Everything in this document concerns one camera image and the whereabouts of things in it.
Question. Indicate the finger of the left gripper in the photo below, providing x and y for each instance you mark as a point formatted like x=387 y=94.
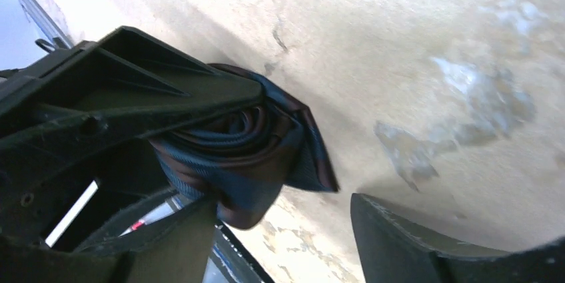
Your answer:
x=75 y=103

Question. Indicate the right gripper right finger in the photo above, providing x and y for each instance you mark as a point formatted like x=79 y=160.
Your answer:
x=394 y=249

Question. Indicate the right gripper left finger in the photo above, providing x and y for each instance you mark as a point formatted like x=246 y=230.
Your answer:
x=173 y=249

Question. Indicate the dark navy striped tie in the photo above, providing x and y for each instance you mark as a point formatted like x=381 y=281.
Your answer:
x=247 y=156

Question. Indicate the black mounting base rail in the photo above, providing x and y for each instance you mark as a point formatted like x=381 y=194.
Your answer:
x=229 y=260

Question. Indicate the aluminium frame rail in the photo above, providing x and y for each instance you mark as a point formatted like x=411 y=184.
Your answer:
x=51 y=36

